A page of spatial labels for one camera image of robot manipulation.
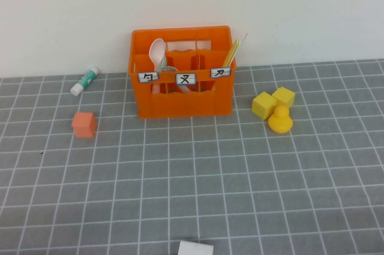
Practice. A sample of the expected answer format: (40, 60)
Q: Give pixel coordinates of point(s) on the grey grid pattern mat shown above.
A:
(300, 192)

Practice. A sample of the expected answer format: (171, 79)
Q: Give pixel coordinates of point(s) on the white paper sheet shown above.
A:
(195, 249)

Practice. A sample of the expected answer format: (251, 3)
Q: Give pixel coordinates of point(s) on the white plastic knife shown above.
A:
(234, 54)

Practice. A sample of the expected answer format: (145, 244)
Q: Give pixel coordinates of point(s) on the yellow rubber duck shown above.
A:
(280, 123)

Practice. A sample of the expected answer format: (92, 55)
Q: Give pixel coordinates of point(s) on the white plastic spoon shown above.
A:
(156, 52)

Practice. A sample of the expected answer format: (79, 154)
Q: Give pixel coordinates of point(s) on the yellow foam cube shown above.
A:
(263, 105)
(285, 96)

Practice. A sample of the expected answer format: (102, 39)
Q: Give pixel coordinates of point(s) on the white paper label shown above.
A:
(148, 77)
(221, 72)
(186, 78)

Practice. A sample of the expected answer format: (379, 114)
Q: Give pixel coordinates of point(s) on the yellow plastic knife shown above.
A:
(228, 57)

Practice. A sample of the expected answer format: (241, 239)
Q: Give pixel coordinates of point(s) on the orange plastic cutlery holder crate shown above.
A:
(186, 105)

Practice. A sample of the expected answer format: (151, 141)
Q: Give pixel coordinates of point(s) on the mint green plastic spoon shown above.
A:
(163, 63)

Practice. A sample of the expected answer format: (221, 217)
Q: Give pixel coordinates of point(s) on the grey plastic fork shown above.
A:
(169, 69)

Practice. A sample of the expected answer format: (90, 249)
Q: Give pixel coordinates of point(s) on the orange foam cube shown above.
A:
(84, 127)

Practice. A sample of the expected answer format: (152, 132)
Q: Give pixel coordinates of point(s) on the white and green glue stick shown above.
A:
(84, 82)

